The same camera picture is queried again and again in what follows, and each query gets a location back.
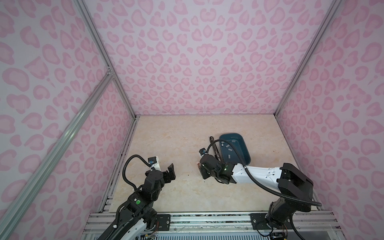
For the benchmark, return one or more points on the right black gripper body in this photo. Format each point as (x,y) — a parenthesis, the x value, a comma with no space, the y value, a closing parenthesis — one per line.
(206,173)

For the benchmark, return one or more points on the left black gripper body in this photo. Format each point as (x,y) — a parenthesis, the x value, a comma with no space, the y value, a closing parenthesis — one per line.
(158,192)

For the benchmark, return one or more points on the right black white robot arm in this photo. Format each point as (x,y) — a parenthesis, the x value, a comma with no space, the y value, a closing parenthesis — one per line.
(294,188)

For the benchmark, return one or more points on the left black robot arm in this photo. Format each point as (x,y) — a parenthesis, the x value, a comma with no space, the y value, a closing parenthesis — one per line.
(137,214)

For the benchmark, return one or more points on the teal plastic tray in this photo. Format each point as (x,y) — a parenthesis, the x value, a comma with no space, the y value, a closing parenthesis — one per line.
(237,141)

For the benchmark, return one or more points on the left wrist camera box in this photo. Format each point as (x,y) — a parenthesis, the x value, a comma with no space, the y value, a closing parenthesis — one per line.
(154,162)

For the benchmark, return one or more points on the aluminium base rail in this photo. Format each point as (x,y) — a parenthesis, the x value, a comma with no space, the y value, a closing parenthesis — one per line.
(319,224)

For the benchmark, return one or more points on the aluminium frame diagonal bar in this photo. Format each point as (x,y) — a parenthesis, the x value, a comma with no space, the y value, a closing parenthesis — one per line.
(21,204)

